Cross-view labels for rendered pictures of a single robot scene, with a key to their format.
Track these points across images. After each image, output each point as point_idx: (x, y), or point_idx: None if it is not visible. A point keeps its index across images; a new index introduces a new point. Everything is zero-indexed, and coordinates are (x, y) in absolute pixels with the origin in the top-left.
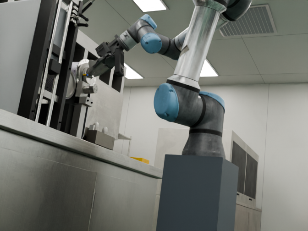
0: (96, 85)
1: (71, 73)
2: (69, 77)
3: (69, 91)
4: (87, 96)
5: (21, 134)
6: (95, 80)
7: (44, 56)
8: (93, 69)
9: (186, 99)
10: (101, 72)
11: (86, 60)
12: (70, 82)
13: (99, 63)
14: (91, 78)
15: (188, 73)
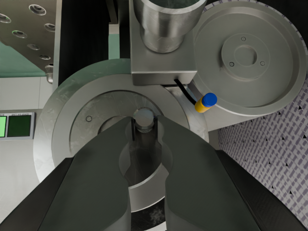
0: (165, 7)
1: (237, 105)
2: (229, 89)
3: (209, 34)
4: (65, 66)
5: None
6: (33, 149)
7: None
8: (204, 141)
9: None
10: (110, 161)
11: (149, 218)
12: (215, 69)
13: (274, 220)
14: (98, 131)
15: None
